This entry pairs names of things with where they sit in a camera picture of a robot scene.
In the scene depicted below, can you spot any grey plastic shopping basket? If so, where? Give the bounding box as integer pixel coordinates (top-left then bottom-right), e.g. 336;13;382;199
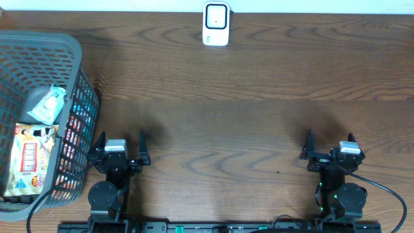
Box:
1;30;99;208

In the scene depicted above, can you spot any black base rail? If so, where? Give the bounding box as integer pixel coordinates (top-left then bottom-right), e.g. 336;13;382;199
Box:
57;221;382;233

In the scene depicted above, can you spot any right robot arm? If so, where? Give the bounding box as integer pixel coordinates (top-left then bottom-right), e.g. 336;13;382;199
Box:
300;131;367;230

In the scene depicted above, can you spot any white barcode scanner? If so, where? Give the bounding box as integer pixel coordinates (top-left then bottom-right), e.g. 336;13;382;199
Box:
202;1;230;47

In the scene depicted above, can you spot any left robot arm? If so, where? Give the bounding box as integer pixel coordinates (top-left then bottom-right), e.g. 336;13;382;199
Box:
86;131;151;233

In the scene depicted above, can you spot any teal wet wipes pack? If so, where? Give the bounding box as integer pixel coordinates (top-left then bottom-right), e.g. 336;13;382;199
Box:
27;85;67;125

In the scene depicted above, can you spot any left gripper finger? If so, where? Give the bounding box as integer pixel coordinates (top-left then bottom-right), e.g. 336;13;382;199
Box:
138;131;149;161
91;131;106;155

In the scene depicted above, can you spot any large beige snack bag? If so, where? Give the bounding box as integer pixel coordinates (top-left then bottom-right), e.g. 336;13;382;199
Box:
3;123;58;197

